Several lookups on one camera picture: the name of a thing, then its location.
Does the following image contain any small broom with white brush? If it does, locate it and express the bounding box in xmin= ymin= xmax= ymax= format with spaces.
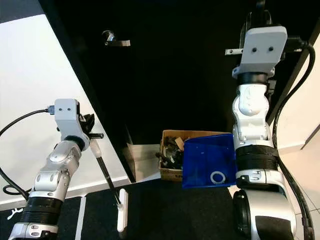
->
xmin=89 ymin=139 xmax=130 ymax=234

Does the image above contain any blue plastic dustpan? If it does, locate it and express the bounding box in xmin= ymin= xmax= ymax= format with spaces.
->
xmin=181 ymin=132 xmax=239 ymax=190

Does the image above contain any small white ring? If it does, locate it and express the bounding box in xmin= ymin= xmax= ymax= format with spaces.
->
xmin=209 ymin=171 xmax=226 ymax=185

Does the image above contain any black floor mat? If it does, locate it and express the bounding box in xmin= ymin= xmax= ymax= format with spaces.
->
xmin=0 ymin=178 xmax=247 ymax=240

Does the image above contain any black door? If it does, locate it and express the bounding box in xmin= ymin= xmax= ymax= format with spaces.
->
xmin=37 ymin=0 xmax=320 ymax=184

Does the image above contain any cardboard box with junk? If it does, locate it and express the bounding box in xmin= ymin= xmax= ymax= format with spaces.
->
xmin=158 ymin=129 xmax=232 ymax=182

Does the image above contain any white tape strip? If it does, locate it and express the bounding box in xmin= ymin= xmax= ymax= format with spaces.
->
xmin=76 ymin=197 xmax=87 ymax=240

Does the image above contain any small white hook piece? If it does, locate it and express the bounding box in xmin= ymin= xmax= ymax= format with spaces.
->
xmin=7 ymin=208 xmax=23 ymax=221

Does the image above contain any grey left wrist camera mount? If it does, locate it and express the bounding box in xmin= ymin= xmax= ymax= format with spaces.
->
xmin=53 ymin=98 xmax=85 ymax=139

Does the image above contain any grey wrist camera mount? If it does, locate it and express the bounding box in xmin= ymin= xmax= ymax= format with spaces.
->
xmin=53 ymin=98 xmax=85 ymax=139
xmin=232 ymin=25 xmax=289 ymax=79

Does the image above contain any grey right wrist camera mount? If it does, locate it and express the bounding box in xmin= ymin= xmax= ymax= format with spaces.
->
xmin=232 ymin=25 xmax=289 ymax=79

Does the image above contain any silver door handle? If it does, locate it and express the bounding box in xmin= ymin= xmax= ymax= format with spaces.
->
xmin=101 ymin=29 xmax=131 ymax=48

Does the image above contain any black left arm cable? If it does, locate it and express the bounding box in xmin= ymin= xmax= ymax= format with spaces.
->
xmin=0 ymin=105 xmax=57 ymax=200

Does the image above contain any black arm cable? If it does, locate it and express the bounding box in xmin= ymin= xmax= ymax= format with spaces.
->
xmin=0 ymin=105 xmax=57 ymax=200
xmin=270 ymin=36 xmax=320 ymax=240

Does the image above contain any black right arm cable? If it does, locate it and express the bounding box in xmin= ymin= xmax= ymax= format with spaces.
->
xmin=270 ymin=36 xmax=320 ymax=240

